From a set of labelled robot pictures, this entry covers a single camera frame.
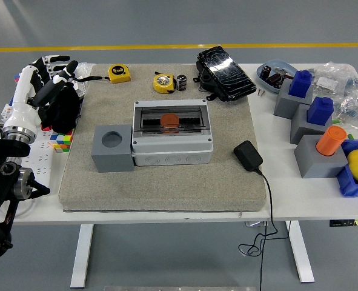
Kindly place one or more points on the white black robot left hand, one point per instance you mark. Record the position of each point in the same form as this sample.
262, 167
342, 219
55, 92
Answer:
22, 112

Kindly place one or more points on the orange cylinder battery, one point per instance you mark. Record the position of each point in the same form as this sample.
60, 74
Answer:
330, 141
170, 120

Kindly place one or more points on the grey junction box clear lid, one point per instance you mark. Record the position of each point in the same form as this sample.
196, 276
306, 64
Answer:
172, 142

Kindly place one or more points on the white circuit breaker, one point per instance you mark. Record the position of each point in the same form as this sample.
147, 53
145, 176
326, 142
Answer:
6, 110

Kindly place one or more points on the small red piece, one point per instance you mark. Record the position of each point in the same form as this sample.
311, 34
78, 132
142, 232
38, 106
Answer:
46, 128

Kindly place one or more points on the white-edged colour puzzle cube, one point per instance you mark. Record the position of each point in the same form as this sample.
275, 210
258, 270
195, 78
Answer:
16, 78

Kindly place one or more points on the black cloth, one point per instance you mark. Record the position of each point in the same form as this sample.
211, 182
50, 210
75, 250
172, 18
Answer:
63, 112

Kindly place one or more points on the stickerless colour puzzle cube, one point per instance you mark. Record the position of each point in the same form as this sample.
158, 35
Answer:
62, 142

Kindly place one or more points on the white power strip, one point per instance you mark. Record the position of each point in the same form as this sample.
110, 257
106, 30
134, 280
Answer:
42, 160

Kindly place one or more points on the grey block with round hole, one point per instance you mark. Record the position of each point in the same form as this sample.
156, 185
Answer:
112, 160

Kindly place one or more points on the square yellow tape measure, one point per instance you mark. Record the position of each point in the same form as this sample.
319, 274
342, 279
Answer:
119, 74

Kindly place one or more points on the round yellow tape measure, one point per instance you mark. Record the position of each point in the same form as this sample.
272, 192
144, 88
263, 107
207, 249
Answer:
163, 82

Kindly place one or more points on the white table leg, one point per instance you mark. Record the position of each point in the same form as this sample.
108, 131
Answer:
81, 254
300, 251

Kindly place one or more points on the small black cylinder capacitor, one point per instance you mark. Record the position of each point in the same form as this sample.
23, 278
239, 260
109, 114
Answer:
181, 82

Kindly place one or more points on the grey-brown mat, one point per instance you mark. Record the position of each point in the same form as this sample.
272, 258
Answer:
181, 188

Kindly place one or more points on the black shiny wrapped case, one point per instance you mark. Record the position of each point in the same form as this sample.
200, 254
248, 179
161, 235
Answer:
227, 75

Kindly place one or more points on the black power adapter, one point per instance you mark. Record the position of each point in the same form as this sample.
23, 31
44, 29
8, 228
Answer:
247, 155

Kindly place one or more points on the black capacitor in dish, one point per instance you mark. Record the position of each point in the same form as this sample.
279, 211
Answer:
265, 72

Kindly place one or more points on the dark brown component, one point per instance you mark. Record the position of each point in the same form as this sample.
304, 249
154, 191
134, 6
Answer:
275, 79

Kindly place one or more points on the blue-grey oval dish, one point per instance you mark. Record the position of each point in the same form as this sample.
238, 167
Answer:
275, 65

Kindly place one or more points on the grey holder block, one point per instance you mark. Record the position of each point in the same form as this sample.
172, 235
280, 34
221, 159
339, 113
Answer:
315, 163
284, 106
300, 127

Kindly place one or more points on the blue bottle-shaped block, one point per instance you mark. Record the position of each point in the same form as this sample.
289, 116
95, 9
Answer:
300, 83
319, 110

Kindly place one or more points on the clear bag of white parts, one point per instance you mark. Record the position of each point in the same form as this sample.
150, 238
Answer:
330, 80

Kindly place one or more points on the blue plastic bin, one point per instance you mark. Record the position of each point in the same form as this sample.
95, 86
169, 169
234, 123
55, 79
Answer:
348, 185

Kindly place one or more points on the clear bag of small components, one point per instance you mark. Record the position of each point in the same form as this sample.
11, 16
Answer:
357, 110

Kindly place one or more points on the black table control panel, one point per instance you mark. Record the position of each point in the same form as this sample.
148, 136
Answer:
345, 222

